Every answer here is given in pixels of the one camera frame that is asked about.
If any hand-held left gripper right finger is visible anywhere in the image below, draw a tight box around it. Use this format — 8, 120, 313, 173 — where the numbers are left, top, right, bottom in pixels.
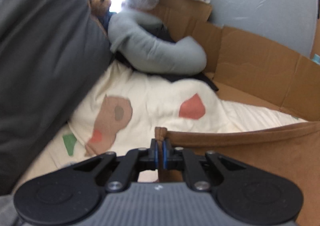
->
162, 140, 250, 192

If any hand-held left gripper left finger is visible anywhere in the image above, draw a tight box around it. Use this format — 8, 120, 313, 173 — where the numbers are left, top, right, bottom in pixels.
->
73, 139, 158, 192

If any brown t-shirt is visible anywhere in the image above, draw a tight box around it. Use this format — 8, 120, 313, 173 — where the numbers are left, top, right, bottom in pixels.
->
155, 122, 320, 226

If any cream printed blanket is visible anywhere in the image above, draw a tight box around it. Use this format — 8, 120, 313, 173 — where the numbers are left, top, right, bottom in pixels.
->
15, 62, 308, 184

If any grey neck pillow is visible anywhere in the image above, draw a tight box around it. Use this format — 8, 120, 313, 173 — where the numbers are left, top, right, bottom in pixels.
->
107, 11, 207, 74

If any folded cardboard sheet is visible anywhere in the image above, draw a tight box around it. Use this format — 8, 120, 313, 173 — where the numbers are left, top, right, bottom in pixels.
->
150, 0, 320, 121

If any dark grey pillow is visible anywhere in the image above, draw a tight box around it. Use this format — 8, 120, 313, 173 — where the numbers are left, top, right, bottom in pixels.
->
0, 0, 113, 195

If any teddy bear toy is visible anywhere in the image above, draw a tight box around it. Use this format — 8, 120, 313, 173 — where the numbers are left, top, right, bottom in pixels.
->
86, 0, 112, 26

